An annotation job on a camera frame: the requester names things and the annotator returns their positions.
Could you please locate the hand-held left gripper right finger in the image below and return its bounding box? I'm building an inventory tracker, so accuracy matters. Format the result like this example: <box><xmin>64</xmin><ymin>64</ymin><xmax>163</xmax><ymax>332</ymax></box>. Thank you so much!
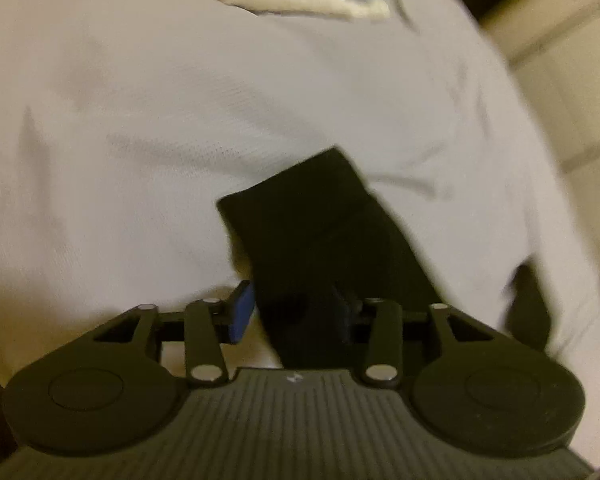
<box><xmin>332</xmin><ymin>284</ymin><xmax>498</xmax><ymax>389</ymax></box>

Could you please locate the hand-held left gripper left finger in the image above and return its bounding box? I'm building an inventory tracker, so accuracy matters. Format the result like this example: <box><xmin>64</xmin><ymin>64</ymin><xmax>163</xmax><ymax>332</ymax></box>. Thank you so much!
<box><xmin>94</xmin><ymin>281</ymin><xmax>256</xmax><ymax>387</ymax></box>

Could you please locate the black garment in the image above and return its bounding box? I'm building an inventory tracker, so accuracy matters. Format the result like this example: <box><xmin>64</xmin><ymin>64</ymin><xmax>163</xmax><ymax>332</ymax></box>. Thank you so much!
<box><xmin>216</xmin><ymin>146</ymin><xmax>553</xmax><ymax>372</ymax></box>

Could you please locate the white bed sheet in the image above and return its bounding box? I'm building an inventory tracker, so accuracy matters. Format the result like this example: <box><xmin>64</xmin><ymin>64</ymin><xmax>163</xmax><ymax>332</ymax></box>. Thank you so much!
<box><xmin>0</xmin><ymin>0</ymin><xmax>600</xmax><ymax>463</ymax></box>

